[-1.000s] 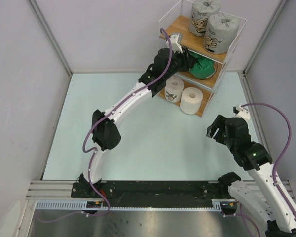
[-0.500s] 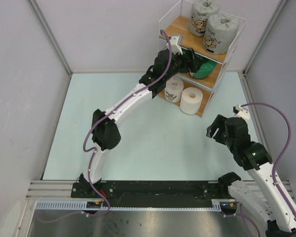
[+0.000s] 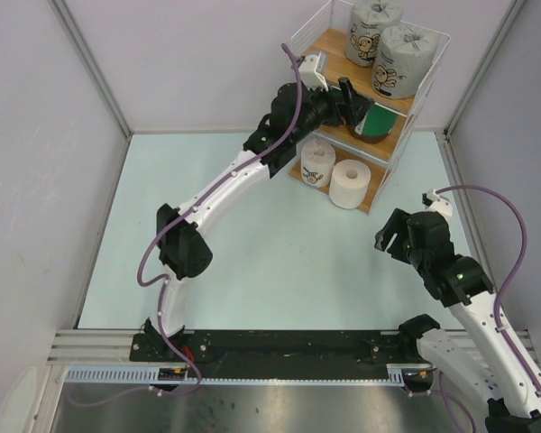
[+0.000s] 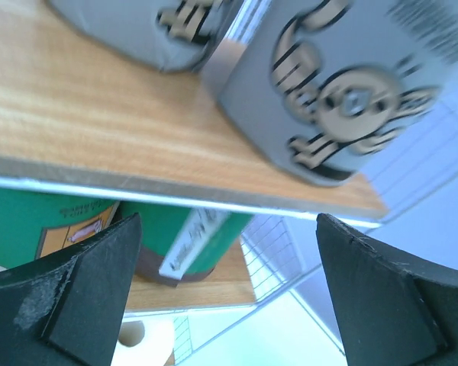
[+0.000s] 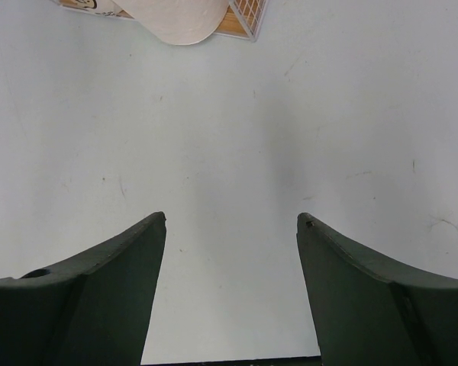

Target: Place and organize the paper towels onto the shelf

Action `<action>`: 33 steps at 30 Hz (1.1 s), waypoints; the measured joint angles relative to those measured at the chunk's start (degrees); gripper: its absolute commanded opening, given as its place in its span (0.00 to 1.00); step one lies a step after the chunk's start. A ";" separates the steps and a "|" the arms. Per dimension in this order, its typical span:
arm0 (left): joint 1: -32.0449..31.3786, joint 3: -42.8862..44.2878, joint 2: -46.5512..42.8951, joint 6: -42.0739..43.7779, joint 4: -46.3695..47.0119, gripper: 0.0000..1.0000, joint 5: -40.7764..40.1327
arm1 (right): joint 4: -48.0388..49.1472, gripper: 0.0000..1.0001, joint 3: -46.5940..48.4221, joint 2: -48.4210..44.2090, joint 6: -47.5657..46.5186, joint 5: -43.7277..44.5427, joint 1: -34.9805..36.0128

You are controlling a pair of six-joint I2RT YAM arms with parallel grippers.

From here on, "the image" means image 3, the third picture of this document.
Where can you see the unwrapped white paper roll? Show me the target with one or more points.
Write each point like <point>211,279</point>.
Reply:
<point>349,183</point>

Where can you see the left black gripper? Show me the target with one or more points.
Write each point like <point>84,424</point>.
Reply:
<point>340,113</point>

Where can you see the grey roll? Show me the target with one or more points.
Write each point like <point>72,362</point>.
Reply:
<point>404,56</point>
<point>368,20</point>

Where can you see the aluminium frame rail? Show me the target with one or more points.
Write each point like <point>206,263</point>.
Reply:
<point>91,347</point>

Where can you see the white wire wooden shelf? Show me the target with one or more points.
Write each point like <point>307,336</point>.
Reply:
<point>326,32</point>

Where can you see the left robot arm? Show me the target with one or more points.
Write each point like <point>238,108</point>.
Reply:
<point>179,251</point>

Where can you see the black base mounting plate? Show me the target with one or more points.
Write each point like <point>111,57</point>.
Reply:
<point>286,355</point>

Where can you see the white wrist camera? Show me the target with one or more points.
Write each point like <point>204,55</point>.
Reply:
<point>311,68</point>
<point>433,202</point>

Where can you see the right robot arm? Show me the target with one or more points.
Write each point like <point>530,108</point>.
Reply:
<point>506,382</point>

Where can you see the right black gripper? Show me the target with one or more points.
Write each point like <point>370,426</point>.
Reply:
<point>383,235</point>

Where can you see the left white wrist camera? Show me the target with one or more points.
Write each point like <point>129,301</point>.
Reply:
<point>311,68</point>

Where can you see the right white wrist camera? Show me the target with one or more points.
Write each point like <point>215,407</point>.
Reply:
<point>433,202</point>

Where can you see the grey wrapped roll back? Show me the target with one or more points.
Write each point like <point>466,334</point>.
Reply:
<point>368,20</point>

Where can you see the grey roll front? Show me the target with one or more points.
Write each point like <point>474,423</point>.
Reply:
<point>404,56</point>

